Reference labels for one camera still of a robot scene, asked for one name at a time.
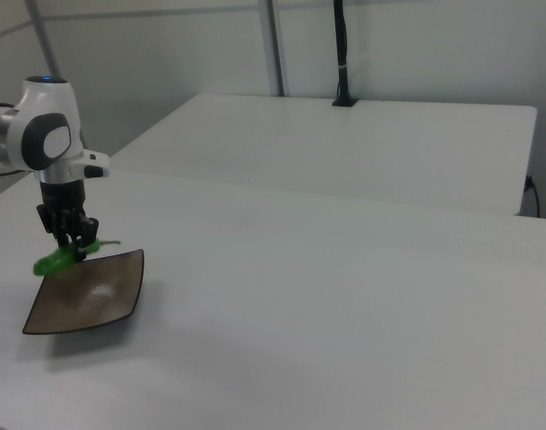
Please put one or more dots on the green chili pepper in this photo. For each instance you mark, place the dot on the green chili pepper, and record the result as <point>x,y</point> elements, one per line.
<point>53,263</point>

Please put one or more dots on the grey metal partition post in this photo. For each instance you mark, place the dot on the grey metal partition post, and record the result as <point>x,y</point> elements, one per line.
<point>276,45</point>
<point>46,36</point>

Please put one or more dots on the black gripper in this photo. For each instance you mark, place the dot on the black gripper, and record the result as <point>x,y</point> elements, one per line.
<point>64,210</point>

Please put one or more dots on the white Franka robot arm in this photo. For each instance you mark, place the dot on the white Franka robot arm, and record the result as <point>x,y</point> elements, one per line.
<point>39,130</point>

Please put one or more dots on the black camera pole stand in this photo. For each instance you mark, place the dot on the black camera pole stand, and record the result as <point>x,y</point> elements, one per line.
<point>343,54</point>

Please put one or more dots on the square brown ceramic plate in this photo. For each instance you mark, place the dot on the square brown ceramic plate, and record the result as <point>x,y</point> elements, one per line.
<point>93,295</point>

